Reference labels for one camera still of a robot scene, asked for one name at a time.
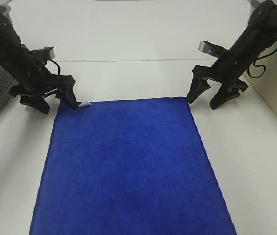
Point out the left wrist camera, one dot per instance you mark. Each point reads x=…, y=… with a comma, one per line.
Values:
x=44, y=54

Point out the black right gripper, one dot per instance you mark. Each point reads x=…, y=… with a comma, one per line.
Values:
x=226, y=70

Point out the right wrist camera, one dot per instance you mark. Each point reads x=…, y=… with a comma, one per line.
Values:
x=211, y=49

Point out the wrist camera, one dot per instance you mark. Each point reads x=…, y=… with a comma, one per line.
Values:
x=44, y=54
x=211, y=49

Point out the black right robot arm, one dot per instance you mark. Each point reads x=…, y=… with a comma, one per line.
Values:
x=260, y=34

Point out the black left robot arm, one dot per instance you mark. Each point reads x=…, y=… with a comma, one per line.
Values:
x=9, y=40

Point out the blue towel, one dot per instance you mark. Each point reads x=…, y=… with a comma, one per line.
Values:
x=131, y=167

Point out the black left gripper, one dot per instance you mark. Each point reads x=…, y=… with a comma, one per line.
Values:
x=36, y=81

